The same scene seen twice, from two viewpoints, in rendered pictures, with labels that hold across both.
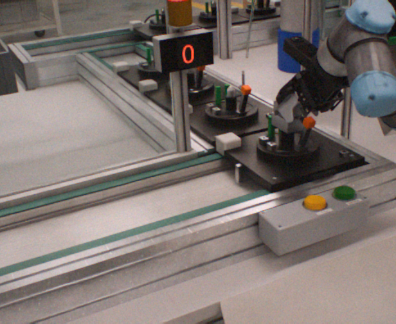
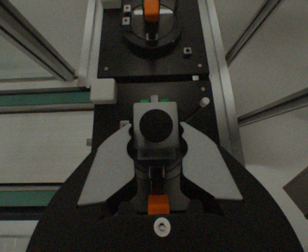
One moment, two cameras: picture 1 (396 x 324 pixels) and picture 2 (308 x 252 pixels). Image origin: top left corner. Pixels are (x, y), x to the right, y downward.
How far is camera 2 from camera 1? 1.21 m
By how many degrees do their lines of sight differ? 53
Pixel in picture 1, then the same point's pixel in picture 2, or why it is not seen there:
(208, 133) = (104, 57)
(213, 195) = (70, 148)
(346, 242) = not seen: hidden behind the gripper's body
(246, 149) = (116, 114)
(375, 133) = (284, 89)
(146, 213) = (8, 147)
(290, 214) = not seen: outside the picture
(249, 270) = not seen: hidden behind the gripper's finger
